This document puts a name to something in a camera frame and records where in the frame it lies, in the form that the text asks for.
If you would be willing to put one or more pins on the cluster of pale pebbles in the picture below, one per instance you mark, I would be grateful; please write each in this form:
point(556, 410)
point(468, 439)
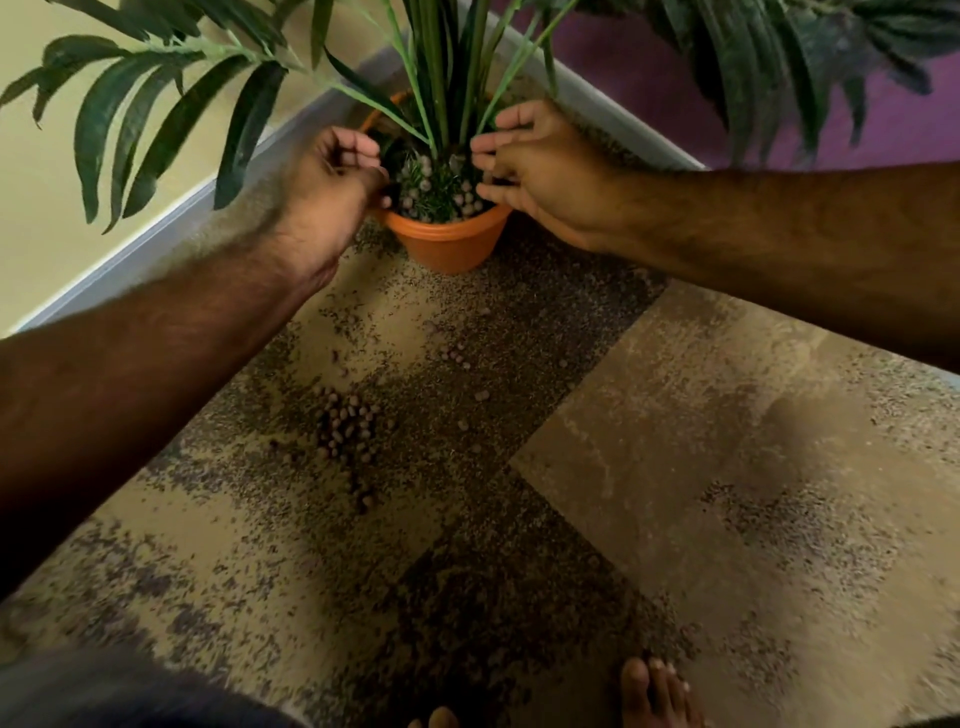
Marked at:
point(461, 199)

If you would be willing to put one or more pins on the person's right forearm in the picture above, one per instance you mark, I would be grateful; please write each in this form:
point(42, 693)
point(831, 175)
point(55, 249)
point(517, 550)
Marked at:
point(810, 247)

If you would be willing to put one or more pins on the person's left hand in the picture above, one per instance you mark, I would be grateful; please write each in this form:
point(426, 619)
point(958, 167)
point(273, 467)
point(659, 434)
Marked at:
point(330, 195)

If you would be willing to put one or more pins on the person's right foot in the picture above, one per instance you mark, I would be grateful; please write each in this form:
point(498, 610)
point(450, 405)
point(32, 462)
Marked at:
point(656, 697)

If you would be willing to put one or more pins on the white baseboard under purple wall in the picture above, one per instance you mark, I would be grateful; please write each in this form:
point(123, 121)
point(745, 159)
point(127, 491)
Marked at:
point(600, 97)

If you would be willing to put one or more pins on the person's left foot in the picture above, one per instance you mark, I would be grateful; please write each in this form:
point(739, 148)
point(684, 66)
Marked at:
point(435, 720)

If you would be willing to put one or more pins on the person's left forearm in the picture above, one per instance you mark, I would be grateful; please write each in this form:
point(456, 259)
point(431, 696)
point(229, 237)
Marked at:
point(150, 390)

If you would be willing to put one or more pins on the person's foot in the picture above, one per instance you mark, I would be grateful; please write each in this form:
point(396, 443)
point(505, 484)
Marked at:
point(656, 697)
point(435, 720)

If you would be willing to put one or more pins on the white baseboard under yellow wall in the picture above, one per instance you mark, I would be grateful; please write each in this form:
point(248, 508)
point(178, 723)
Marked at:
point(150, 247)

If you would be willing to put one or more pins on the green artificial palm plant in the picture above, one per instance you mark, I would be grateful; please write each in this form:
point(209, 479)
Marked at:
point(446, 244)

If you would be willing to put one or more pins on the person's left jeans leg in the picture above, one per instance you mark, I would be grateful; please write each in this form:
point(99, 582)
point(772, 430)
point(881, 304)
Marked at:
point(127, 694)

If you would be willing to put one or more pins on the brown pebbles pile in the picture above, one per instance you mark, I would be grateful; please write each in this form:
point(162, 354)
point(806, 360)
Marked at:
point(349, 431)

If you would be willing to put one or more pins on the person's right hand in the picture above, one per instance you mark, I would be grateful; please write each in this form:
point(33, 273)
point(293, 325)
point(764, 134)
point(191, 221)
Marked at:
point(547, 180)

